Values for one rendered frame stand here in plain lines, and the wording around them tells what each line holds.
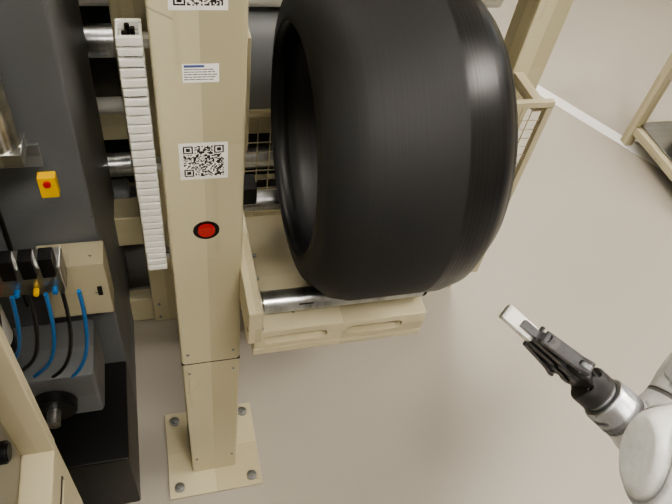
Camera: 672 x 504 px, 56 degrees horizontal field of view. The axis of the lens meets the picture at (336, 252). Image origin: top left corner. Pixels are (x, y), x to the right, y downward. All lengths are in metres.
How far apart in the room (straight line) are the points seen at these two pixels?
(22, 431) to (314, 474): 1.16
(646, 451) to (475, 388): 1.63
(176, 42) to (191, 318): 0.63
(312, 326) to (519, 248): 1.67
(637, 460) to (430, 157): 0.46
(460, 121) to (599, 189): 2.40
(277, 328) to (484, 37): 0.65
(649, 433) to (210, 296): 0.85
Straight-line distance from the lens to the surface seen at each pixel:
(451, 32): 0.96
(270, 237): 1.47
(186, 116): 0.97
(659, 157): 3.47
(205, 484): 2.02
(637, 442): 0.73
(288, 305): 1.22
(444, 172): 0.91
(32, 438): 1.08
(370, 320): 1.29
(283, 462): 2.06
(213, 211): 1.11
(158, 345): 2.26
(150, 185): 1.07
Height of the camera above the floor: 1.89
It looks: 48 degrees down
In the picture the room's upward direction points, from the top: 11 degrees clockwise
